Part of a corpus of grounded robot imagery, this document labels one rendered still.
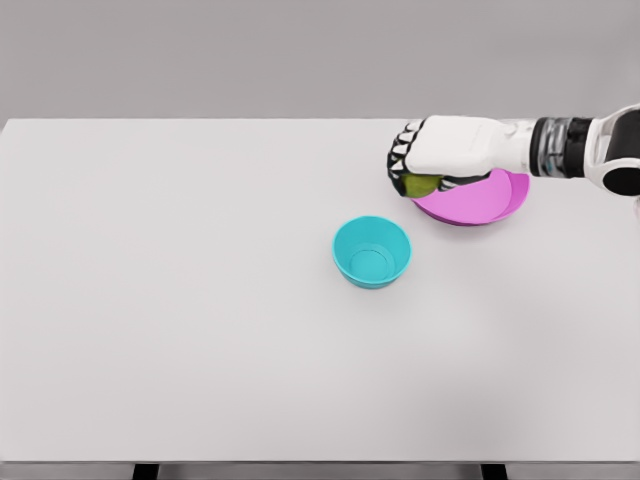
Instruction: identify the blue bowl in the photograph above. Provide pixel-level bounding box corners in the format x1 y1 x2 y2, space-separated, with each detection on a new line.
331 215 413 289

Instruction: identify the green apple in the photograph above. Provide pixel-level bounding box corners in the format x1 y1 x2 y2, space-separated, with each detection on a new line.
401 173 443 200

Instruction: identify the pink plate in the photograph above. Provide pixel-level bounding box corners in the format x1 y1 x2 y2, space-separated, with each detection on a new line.
413 168 531 227

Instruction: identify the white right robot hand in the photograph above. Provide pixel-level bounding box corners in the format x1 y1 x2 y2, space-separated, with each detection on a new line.
386 115 497 198

